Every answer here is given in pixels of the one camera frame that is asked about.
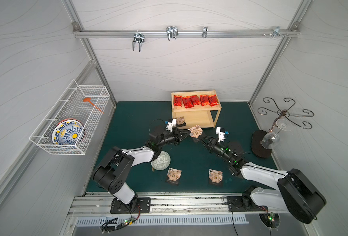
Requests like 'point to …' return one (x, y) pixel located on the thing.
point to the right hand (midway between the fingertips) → (199, 136)
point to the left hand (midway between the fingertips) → (191, 134)
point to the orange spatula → (87, 99)
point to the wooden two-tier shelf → (197, 107)
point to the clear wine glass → (272, 139)
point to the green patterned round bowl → (162, 162)
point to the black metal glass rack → (282, 112)
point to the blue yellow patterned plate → (68, 132)
